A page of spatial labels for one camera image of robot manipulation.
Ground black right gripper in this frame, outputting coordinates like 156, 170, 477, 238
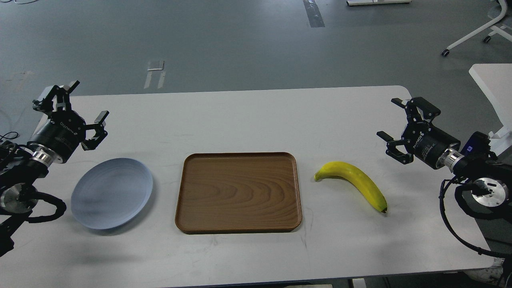
376, 97, 461, 170

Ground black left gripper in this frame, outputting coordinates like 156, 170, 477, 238
27, 80, 110, 164

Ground yellow banana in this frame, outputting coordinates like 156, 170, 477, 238
313, 162, 388, 214

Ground light blue plate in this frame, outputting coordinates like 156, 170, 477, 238
70, 158, 154, 230

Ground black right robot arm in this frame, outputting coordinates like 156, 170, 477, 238
377, 97, 511, 259

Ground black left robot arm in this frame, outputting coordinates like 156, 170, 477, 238
0, 80, 109, 256

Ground white furniture base bar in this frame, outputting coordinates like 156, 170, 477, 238
346, 0, 412, 6

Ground white wheeled chair base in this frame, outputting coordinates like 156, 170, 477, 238
440, 0, 512, 57

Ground brown wooden tray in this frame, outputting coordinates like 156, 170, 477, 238
174, 152, 302, 234

